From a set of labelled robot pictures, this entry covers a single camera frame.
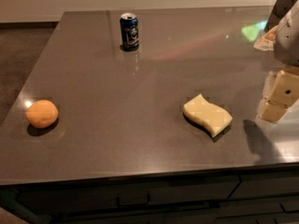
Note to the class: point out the yellow wavy sponge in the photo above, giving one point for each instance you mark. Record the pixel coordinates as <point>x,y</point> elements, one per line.
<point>207,115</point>

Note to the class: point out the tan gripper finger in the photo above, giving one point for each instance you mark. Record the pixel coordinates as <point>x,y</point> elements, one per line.
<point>285,91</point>
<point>271,113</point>

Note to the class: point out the dark right cabinet drawer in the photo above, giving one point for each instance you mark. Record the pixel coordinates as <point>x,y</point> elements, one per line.
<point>267,185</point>

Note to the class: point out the orange fruit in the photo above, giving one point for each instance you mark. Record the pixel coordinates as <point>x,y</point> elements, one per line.
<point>41,114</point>

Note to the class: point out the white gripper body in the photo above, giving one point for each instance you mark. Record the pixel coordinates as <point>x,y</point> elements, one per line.
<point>288,39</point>

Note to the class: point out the dark cabinet drawer with handle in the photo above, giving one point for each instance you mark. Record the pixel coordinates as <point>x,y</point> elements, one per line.
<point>182,190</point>

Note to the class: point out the blue pepsi can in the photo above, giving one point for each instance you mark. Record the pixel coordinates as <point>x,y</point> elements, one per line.
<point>129,31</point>

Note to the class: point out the crumpled chip bag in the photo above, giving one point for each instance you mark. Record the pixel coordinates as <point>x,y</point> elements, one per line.
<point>266,42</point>

